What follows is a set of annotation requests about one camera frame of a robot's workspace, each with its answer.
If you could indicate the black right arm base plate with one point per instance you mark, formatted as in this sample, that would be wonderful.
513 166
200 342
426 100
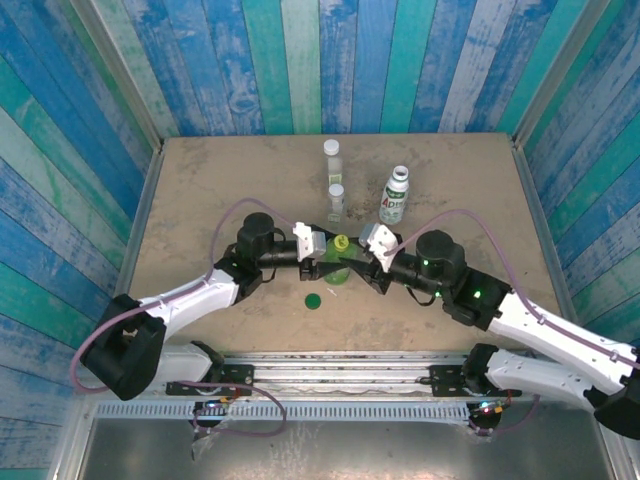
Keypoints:
445 380

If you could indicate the green plastic bottle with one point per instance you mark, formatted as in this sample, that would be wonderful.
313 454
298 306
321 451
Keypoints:
339 276

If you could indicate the aluminium corner post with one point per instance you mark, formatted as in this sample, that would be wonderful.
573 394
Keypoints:
557 75
120 75

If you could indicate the yellow bottle cap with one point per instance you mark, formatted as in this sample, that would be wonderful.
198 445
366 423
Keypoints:
341 242

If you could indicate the white AD milk bottle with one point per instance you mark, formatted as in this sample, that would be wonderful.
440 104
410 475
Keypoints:
395 200

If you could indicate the small clear plastic bottle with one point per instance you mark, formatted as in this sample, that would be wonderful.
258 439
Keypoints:
336 210
334 170

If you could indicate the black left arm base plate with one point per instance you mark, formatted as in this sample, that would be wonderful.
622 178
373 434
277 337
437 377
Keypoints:
240 375

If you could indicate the green bottle cap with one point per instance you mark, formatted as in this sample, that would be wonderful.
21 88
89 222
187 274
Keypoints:
313 301

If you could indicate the steel sheet panel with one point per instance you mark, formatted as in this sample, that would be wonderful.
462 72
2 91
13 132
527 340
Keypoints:
350 450

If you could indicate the small controller board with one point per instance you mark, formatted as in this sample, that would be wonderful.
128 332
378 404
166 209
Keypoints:
487 407
217 402

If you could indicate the aluminium front rail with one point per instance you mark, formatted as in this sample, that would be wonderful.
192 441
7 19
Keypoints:
340 372

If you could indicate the aluminium table side rail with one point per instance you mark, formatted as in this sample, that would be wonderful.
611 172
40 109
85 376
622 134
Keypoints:
544 225
136 235

